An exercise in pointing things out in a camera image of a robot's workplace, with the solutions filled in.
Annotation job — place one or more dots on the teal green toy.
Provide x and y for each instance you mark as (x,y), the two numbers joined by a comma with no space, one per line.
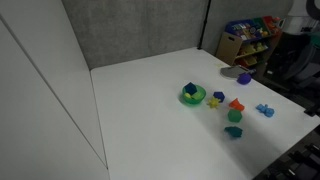
(233,132)

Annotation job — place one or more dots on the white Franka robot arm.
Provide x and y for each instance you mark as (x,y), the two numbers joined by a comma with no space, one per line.
(300,13)

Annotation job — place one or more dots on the small yellow toy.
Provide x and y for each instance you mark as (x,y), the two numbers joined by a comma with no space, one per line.
(188,96)

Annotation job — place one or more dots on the dark blue cube toy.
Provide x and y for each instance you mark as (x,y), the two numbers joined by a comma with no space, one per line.
(190,88)

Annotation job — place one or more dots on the green plastic bowl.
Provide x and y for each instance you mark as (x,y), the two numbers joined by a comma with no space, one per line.
(195,101)

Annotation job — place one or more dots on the lime green toy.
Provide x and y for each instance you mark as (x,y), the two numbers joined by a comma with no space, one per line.
(198,96)

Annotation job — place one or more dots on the yellow spiky star toy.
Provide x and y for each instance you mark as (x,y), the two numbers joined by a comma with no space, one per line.
(213,102)

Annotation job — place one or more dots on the blue polyhedron toy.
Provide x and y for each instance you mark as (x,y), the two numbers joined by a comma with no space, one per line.
(219,96)

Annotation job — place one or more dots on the orange toy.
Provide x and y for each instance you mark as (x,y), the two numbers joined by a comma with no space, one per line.
(236,105)

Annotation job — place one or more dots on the green block toy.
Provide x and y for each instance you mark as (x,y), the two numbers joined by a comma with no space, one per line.
(234,115)

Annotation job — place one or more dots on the toy storage shelf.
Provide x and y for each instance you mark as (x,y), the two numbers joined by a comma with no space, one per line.
(253,40)

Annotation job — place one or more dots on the light blue toy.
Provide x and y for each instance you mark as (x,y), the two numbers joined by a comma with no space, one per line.
(265,110)

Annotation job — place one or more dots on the grey metal plate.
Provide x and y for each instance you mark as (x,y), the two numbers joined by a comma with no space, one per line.
(231,72)

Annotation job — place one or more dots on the black tripod pole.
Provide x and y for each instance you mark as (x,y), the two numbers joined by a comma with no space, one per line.
(204,25)

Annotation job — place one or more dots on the cardboard box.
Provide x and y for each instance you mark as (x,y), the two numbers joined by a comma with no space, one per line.
(228,48)

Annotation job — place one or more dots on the purple ball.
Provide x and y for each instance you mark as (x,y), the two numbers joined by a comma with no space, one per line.
(244,78)

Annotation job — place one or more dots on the black office chair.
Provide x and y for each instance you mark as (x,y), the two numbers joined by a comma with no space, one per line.
(293,60)

